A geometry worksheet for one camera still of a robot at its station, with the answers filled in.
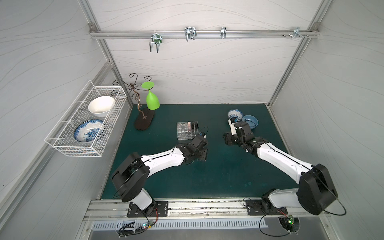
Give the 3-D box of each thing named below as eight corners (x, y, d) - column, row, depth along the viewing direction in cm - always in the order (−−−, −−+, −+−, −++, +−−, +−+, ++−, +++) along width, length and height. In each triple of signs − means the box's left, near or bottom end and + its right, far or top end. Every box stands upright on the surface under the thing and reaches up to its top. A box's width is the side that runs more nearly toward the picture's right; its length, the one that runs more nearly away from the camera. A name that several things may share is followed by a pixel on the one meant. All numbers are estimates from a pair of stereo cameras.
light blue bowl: (252, 129, 106) (254, 126, 103) (240, 120, 112) (241, 117, 109) (259, 124, 110) (260, 120, 107) (246, 115, 115) (247, 112, 112)
